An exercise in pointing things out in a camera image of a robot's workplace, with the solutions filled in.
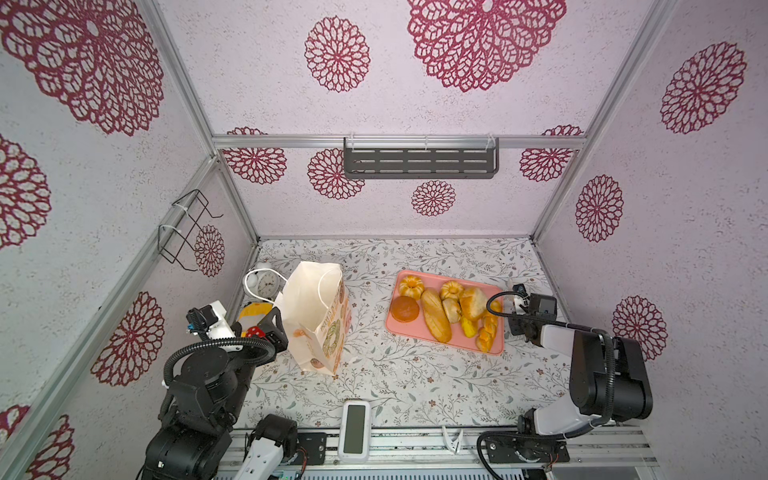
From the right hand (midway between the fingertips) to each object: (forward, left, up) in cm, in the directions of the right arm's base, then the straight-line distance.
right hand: (526, 311), depth 96 cm
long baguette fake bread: (-4, +29, +2) cm, 30 cm away
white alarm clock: (+4, +85, +7) cm, 86 cm away
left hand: (-24, +69, +31) cm, 79 cm away
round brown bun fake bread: (-1, +39, +1) cm, 39 cm away
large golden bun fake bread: (-2, +18, +7) cm, 20 cm away
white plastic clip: (-38, +27, -1) cm, 47 cm away
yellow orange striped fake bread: (-6, +13, -1) cm, 14 cm away
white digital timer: (-38, +51, +3) cm, 64 cm away
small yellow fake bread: (-8, +20, +2) cm, 21 cm away
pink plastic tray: (-12, +11, -2) cm, 16 cm away
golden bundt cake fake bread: (+7, +23, +1) cm, 24 cm away
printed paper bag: (-16, +60, +26) cm, 67 cm away
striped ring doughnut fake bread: (+7, +37, +2) cm, 38 cm away
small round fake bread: (-3, +25, +4) cm, 25 cm away
